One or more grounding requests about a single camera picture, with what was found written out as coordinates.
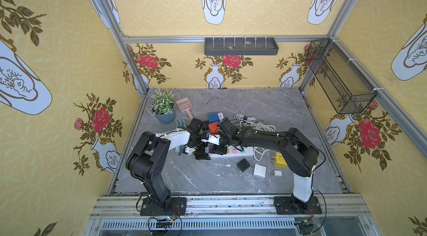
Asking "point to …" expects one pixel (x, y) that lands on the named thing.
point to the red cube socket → (213, 128)
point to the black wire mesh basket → (346, 90)
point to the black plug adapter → (243, 165)
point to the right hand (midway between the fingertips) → (208, 148)
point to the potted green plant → (163, 107)
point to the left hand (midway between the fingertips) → (211, 147)
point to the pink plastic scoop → (184, 104)
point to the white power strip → (232, 152)
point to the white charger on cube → (221, 116)
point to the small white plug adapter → (278, 172)
